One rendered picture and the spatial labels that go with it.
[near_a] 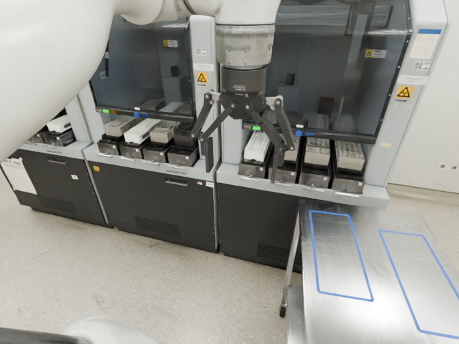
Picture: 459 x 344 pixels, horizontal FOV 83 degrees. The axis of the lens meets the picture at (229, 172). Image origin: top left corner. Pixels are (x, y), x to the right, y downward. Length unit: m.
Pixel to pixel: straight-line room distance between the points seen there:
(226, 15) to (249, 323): 1.51
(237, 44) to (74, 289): 1.82
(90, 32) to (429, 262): 1.01
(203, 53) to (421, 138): 1.96
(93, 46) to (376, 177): 1.35
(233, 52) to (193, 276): 1.58
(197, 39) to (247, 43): 0.89
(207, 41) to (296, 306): 1.28
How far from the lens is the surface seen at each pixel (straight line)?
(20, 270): 2.31
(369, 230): 1.05
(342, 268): 0.90
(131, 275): 1.93
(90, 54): 0.18
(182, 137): 1.46
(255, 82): 0.43
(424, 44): 1.26
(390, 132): 1.33
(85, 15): 0.20
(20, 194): 2.64
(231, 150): 1.40
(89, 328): 0.60
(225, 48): 0.42
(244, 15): 0.41
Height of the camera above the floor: 1.48
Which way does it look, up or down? 33 degrees down
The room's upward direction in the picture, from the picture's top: straight up
